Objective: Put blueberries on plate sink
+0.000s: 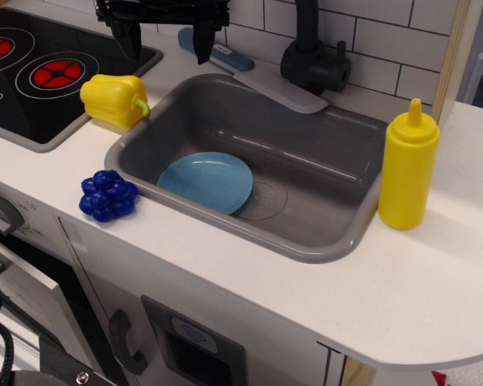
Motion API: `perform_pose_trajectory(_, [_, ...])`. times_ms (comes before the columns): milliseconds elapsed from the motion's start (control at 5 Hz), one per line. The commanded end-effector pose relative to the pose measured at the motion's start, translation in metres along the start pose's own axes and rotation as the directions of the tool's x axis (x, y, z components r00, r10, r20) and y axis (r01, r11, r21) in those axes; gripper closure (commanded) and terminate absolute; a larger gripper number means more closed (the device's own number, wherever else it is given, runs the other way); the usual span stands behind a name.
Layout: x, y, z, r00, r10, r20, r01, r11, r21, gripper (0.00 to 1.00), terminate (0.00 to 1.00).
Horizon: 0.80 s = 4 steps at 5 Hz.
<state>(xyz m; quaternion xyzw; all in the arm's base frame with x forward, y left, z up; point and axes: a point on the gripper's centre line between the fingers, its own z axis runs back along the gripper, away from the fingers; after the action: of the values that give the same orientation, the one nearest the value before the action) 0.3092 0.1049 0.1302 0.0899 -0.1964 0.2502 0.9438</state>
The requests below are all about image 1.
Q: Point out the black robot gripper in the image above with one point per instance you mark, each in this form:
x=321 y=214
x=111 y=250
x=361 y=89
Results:
x=124 y=18

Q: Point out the blue toy blueberries cluster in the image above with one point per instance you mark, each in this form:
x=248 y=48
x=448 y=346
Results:
x=107 y=196

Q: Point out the light blue plastic plate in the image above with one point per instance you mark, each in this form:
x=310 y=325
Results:
x=219 y=181

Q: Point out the grey plastic sink basin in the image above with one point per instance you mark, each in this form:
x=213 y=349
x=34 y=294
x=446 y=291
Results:
x=303 y=185

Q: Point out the yellow toy bell pepper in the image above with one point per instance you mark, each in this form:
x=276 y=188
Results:
x=118 y=100

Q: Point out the black toy stove top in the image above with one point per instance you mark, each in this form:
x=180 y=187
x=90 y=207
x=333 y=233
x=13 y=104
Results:
x=43 y=65

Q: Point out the black toy faucet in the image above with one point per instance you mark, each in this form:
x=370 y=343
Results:
x=306 y=62

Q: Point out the grey oven knob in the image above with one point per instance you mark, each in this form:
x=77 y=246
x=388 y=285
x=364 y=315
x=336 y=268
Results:
x=10 y=217

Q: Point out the yellow squeeze mustard bottle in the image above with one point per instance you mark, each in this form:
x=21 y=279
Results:
x=411 y=145

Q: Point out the white toy oven door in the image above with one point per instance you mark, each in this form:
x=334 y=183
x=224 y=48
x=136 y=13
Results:
x=38 y=301

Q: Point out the grey dishwasher panel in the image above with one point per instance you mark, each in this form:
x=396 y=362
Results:
x=193 y=351

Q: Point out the blue handled toy knife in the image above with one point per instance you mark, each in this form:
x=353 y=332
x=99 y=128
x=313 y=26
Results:
x=270 y=84

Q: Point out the grey cabinet door handle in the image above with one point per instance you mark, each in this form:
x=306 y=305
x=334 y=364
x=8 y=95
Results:
x=119 y=327

